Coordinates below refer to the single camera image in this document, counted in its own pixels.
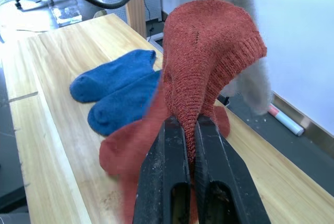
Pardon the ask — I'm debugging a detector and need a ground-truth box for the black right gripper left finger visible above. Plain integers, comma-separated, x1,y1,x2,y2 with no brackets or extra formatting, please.
132,115,192,224

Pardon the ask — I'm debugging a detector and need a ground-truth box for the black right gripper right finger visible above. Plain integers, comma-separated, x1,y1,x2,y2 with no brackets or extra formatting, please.
194,115,272,224

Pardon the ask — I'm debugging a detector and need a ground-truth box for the rust red knit sock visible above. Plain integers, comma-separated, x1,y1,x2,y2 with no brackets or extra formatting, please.
100,81,231,224
161,0,268,183

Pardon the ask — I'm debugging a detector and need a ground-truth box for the white marker with red cap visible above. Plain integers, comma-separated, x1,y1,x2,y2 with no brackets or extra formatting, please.
267,103,305,136

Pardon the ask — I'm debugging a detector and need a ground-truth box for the blue ankle sock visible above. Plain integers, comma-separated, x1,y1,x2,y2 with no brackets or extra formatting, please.
87,69,164,136
69,49,157,104

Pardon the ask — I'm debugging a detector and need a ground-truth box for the small white floor device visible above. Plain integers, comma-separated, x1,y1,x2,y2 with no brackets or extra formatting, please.
153,32,165,53

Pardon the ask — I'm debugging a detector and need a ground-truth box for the wooden frame post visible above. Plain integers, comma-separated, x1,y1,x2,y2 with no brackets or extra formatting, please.
122,0,147,39

